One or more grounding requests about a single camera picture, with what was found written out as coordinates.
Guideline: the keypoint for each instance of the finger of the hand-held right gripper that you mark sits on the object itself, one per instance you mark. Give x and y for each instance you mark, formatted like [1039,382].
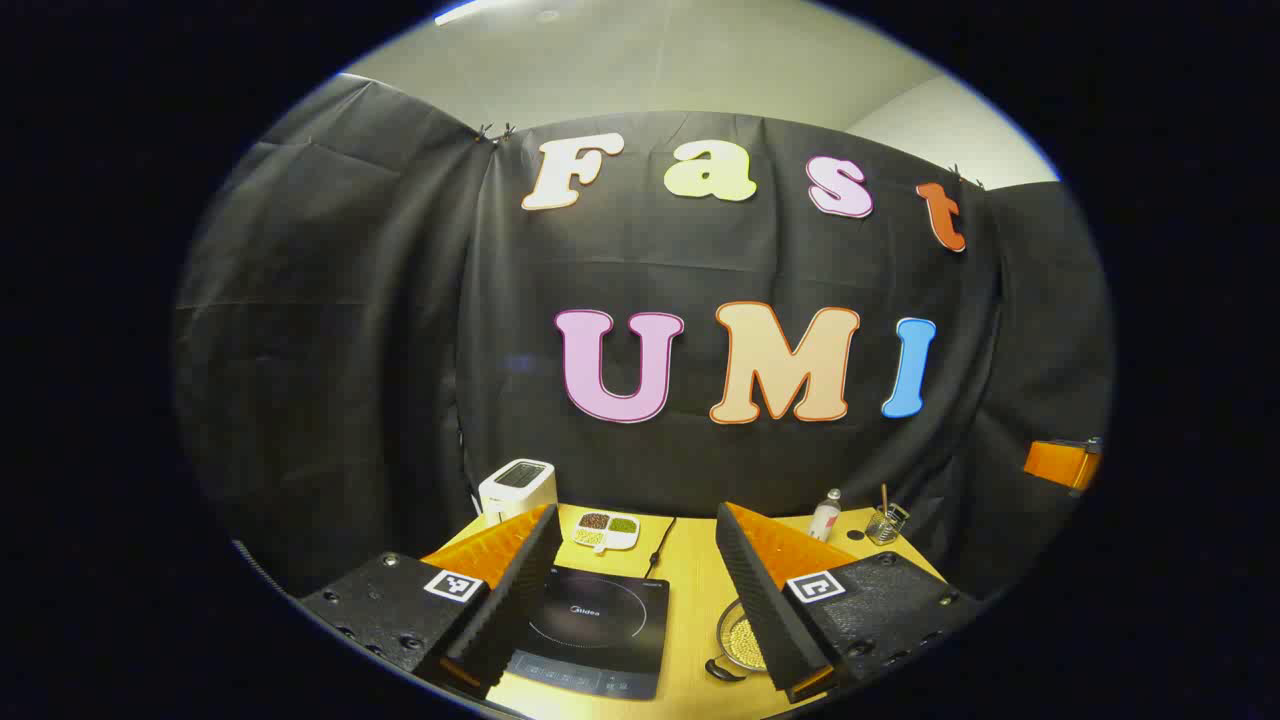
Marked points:
[1060,463]

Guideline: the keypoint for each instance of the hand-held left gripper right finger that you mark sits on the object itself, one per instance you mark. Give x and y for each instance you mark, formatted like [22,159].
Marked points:
[765,610]

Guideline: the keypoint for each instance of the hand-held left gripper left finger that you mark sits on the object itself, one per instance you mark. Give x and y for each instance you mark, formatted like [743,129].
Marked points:
[510,610]

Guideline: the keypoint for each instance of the stainless steel pot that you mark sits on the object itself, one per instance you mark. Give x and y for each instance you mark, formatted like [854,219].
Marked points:
[725,670]

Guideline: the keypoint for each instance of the black induction cooktop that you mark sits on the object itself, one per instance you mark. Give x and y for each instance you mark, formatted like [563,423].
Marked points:
[600,620]

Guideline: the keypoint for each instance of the pile of yellow soybeans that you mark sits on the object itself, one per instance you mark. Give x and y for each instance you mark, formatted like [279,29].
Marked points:
[748,645]

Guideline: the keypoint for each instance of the white plastic bottle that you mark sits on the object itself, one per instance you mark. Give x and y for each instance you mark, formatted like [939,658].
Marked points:
[824,520]

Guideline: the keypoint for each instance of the white toaster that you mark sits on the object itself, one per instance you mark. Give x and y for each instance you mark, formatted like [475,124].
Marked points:
[515,490]

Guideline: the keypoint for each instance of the white divided dish with beans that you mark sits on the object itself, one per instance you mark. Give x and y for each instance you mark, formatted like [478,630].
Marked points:
[605,530]

